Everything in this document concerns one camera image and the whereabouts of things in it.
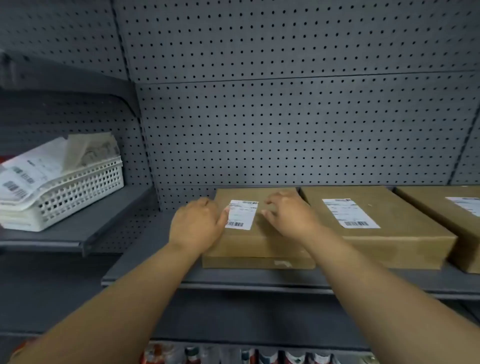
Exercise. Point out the person's right hand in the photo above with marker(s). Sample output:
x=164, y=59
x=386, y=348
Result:
x=292, y=217

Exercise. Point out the person's left hand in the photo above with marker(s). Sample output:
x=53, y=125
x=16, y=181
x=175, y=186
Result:
x=195, y=225

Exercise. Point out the brown cardboard box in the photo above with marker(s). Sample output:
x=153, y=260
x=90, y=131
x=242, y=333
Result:
x=393, y=243
x=431, y=202
x=262, y=243

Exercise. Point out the white barcode label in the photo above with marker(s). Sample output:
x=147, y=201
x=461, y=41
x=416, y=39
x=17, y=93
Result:
x=243, y=215
x=350, y=213
x=467, y=205

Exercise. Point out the person's right forearm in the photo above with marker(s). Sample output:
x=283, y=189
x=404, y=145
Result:
x=375, y=300

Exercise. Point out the person's left forearm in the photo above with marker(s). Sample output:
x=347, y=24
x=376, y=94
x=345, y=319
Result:
x=112, y=307

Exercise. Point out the grey metal shelf board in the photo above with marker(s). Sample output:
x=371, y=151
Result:
x=157, y=243

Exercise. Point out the grey metal side shelf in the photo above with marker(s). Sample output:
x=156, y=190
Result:
x=93, y=221

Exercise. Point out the grey pegboard back panel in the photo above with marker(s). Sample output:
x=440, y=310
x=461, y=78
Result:
x=300, y=112

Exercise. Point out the white plastic mesh basket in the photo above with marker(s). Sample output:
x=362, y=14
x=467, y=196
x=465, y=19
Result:
x=75, y=195

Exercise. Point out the stack of white printed sheets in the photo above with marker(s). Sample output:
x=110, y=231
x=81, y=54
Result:
x=33, y=168

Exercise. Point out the grey metal bracket shelf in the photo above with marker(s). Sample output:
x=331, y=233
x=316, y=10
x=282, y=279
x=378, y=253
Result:
x=56, y=75

